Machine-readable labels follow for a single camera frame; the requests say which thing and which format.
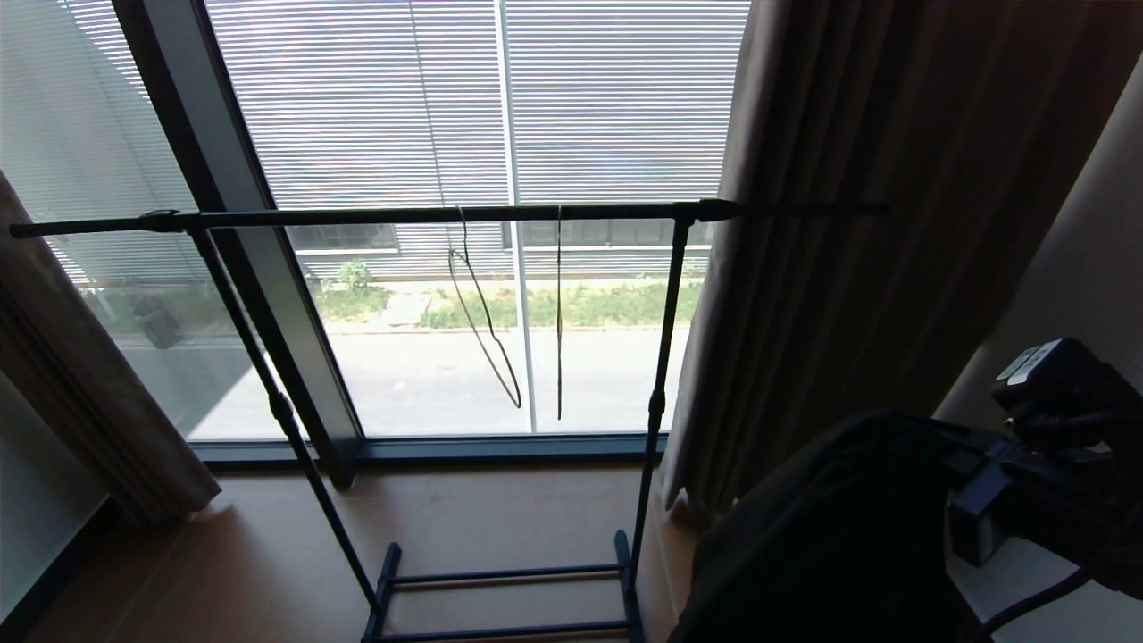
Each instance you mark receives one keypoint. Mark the black clothes rack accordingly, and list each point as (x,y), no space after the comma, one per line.
(357,217)

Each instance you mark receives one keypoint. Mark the brown curtain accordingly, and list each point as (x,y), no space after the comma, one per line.
(848,223)
(80,402)

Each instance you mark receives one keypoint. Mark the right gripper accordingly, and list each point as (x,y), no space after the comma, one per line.
(1027,491)

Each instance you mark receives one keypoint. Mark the window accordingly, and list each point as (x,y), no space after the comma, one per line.
(223,179)

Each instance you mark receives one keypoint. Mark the black garment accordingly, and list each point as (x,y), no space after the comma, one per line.
(821,536)

